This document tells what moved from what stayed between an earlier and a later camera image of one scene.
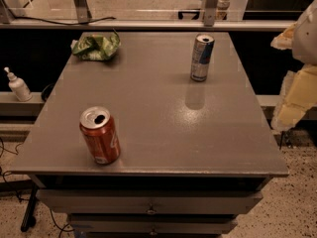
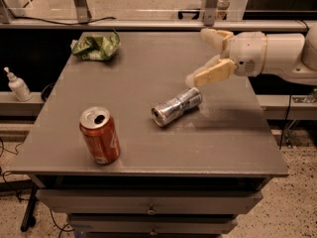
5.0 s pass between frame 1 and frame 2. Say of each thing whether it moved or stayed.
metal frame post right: stayed
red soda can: stayed
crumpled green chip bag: stayed
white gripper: moved
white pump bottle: stayed
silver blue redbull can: moved
